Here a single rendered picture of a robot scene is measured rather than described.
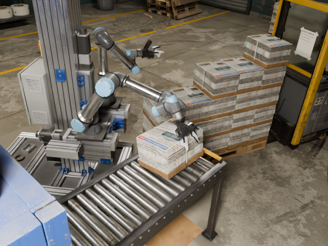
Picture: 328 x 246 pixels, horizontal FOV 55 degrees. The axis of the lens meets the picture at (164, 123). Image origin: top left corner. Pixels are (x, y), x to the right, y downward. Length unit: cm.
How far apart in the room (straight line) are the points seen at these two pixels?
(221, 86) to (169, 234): 143
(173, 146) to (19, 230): 123
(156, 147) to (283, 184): 188
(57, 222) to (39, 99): 181
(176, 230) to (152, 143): 108
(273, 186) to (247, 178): 26
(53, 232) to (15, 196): 17
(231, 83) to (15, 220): 247
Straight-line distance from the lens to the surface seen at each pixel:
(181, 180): 216
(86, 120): 231
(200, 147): 225
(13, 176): 114
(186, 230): 290
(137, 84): 216
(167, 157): 198
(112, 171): 221
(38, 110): 277
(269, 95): 354
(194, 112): 302
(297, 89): 400
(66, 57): 250
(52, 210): 99
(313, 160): 403
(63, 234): 105
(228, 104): 322
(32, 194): 106
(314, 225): 327
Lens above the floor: 227
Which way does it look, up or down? 33 degrees down
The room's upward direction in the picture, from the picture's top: 3 degrees clockwise
